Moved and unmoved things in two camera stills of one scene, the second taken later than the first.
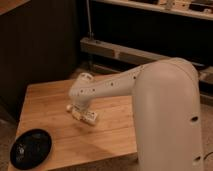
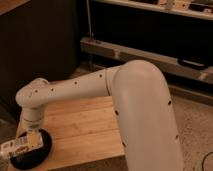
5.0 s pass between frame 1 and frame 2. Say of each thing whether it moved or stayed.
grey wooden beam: stayed
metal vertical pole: stayed
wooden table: stayed
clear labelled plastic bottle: moved
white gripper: moved
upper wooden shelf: stayed
